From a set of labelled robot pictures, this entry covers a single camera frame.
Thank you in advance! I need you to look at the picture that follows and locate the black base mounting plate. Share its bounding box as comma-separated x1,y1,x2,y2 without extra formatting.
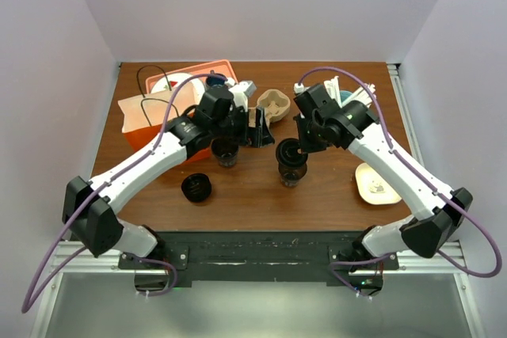
118,230,397,295

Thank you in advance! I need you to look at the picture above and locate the dark coffee cup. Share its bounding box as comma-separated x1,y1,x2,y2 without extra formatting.
211,139,239,168
278,164,307,188

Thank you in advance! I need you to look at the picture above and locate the white plate with strawberry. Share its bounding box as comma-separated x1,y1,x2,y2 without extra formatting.
150,72,191,93

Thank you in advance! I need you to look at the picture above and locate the orange paper bag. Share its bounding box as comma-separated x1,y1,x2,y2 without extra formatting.
118,65,205,152

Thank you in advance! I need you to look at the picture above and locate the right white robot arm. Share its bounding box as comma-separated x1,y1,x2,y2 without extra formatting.
294,84,473,269

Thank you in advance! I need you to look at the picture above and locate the cardboard cup carrier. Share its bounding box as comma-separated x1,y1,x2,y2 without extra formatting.
257,89,291,125

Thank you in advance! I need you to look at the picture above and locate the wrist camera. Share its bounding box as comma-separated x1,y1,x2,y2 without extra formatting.
293,82,306,94
225,78,257,111

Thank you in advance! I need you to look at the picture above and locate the white wrapped straws bundle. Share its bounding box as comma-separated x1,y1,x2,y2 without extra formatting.
324,76,376,108

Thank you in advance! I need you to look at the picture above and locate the dark blue ceramic cup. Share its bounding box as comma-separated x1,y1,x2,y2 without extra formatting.
205,70,228,89

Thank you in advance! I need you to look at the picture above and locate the aluminium frame rail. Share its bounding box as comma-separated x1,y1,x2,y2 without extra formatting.
387,63,423,164

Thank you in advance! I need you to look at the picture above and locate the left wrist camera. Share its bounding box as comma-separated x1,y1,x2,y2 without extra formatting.
225,78,257,111

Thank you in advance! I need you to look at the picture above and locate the white panda dish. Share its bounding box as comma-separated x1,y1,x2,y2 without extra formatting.
354,162,402,206

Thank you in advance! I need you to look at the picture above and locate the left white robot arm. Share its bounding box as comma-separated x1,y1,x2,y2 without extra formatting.
63,81,274,268

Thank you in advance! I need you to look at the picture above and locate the black cup lid on table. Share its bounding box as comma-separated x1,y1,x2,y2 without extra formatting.
181,173,212,203

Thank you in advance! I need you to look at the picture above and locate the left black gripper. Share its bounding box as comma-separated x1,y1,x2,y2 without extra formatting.
211,104,274,148

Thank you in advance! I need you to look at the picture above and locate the light blue straw holder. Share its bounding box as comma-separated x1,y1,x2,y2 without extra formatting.
338,90,353,107

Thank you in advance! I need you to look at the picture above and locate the black cup lid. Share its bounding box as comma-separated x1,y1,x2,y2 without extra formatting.
276,138,308,168
181,173,212,203

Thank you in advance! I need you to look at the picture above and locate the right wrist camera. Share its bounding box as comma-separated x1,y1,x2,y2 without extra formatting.
293,82,306,94

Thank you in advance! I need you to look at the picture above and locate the pink plastic tray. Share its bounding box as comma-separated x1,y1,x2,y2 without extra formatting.
145,59,238,93

